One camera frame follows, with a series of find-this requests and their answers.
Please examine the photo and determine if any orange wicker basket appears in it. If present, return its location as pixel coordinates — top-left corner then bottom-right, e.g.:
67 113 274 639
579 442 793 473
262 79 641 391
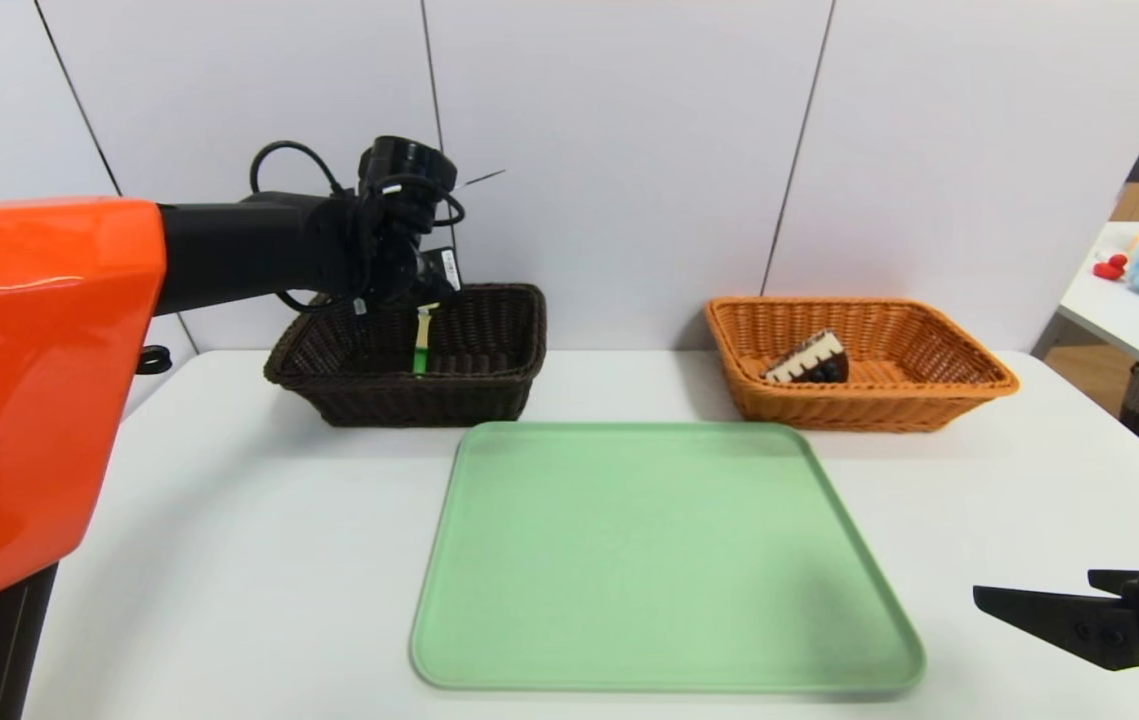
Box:
705 298 1018 433

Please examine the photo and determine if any dark brown wicker basket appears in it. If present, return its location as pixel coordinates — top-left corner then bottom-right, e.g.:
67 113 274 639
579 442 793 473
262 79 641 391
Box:
264 284 547 429

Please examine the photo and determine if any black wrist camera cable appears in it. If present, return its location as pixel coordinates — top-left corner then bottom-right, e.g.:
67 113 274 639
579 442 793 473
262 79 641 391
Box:
249 140 345 196

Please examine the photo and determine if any chocolate blueberry cake slice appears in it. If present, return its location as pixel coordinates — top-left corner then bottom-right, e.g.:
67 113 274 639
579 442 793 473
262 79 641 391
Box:
762 330 849 385

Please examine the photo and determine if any light green plastic tray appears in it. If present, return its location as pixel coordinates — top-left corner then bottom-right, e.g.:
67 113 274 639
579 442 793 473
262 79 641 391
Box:
411 421 925 693

